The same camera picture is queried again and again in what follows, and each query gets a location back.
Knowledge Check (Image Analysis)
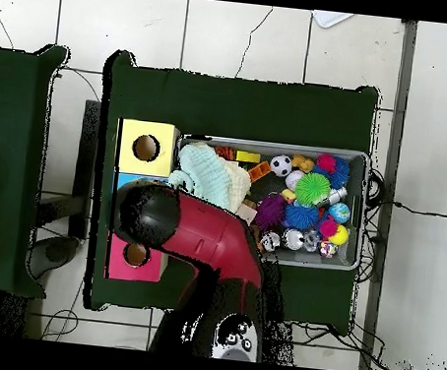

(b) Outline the white flat object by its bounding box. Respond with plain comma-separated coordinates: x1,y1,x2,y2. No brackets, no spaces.
309,9,355,32

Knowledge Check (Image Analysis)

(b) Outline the grey metal rail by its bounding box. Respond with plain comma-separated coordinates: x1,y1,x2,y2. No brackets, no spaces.
357,18,420,370

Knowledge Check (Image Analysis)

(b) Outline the silver drink can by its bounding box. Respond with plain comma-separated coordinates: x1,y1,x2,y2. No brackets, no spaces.
258,229,283,254
282,227,306,252

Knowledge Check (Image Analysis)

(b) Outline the small soccer ball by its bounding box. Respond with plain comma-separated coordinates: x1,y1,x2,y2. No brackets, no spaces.
268,153,293,179

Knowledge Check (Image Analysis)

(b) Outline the wooden box with three holes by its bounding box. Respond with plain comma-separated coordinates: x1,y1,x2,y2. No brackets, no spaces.
101,116,183,285

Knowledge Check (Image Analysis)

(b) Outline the orange toy brick with pegs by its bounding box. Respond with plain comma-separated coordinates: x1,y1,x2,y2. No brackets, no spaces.
245,158,274,185

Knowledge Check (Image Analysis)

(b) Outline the blue spiky toy with eyes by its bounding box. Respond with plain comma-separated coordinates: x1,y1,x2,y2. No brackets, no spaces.
282,201,321,232

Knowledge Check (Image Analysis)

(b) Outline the dark green table cloth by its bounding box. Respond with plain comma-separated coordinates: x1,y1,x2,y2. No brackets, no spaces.
80,48,382,338

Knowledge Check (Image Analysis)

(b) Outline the black floor cable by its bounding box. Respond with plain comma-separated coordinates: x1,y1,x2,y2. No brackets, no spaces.
392,201,447,218

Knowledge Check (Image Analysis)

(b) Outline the globe print ball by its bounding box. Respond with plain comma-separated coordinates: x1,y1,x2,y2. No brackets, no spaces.
327,200,352,226

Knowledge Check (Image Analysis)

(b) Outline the wire mesh bin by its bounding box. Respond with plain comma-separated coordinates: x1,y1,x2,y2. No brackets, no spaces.
164,131,372,275

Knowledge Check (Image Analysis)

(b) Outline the green spiky ball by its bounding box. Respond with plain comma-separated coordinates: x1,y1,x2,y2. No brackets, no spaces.
292,170,334,209

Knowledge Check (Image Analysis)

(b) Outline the cream waffle cloth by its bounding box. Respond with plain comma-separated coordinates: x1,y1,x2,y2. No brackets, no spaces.
220,158,255,216

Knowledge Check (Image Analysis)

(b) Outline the purple spiky ball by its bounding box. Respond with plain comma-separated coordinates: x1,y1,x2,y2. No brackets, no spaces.
250,190,287,234

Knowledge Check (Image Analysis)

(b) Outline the green covered side table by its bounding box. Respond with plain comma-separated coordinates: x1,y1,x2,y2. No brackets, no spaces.
0,38,72,300

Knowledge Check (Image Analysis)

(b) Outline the mint waffle cloth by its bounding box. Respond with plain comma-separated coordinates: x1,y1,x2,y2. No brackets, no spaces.
164,139,237,211

